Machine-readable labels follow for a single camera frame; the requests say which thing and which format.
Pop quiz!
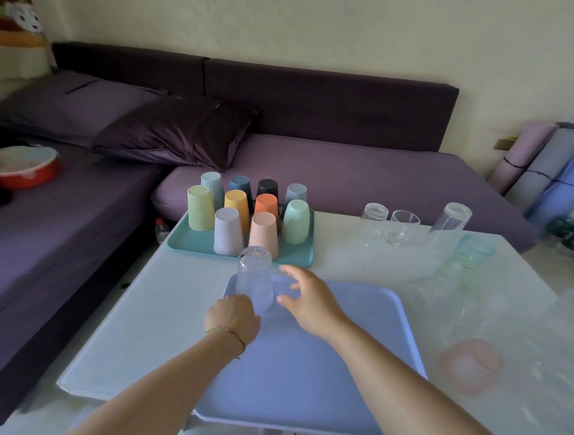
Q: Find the pale green glass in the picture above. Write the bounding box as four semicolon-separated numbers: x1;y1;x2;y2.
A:
442;234;497;275

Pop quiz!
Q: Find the tall clear glass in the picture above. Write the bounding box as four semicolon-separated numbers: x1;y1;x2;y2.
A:
410;202;473;284

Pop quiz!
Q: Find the group of pastel plastic cups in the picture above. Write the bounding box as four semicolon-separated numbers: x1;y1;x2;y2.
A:
187;171;311;261

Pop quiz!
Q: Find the short clear glass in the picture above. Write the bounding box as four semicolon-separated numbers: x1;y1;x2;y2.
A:
360;203;389;248

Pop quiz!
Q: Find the lavender blue plastic tray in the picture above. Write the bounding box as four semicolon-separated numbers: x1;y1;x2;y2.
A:
193;273;428;435

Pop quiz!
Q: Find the red basin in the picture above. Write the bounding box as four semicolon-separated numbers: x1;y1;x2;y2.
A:
0;144;64;190

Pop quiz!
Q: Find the plush toy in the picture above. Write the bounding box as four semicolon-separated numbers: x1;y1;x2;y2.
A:
0;0;57;82

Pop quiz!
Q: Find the rolled grey mat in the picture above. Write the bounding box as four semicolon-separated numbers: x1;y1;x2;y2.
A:
506;127;574;212

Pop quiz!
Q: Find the rolled purple mat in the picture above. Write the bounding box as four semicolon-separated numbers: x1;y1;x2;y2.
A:
487;121;559;194

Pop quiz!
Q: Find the rolled blue mat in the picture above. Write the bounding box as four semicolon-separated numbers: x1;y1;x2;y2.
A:
524;156;574;230

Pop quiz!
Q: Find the thin gold bracelet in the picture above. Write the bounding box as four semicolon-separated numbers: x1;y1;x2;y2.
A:
205;327;246;360

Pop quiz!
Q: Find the light purple pillow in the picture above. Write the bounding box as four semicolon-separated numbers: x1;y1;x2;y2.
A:
0;69;169;148

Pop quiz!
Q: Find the clear thick-bottomed glass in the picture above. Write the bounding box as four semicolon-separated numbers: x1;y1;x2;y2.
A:
386;210;421;248

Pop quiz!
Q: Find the clear textured drinking glass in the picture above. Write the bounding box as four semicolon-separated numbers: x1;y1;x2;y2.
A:
236;246;274;315

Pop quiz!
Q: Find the teal plastic tray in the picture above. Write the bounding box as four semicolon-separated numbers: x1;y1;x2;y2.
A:
167;207;315;269

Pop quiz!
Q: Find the person's right hand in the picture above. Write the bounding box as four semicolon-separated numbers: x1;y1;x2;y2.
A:
277;264;351;342

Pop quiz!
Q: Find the person's left hand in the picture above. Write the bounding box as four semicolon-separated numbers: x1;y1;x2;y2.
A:
204;294;262;348

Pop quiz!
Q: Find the dark purple satin pillow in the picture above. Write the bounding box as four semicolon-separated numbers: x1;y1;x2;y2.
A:
91;95;262;174

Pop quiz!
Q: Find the person's right forearm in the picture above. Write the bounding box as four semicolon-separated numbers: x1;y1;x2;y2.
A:
319;316;494;435

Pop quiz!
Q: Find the pink glass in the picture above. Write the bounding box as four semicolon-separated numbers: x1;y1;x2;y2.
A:
439;339;503;398

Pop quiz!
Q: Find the person's left forearm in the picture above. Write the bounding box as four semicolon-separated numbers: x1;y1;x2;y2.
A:
67;329;246;435

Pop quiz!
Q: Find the purple sofa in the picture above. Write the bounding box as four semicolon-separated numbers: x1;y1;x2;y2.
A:
0;42;540;422

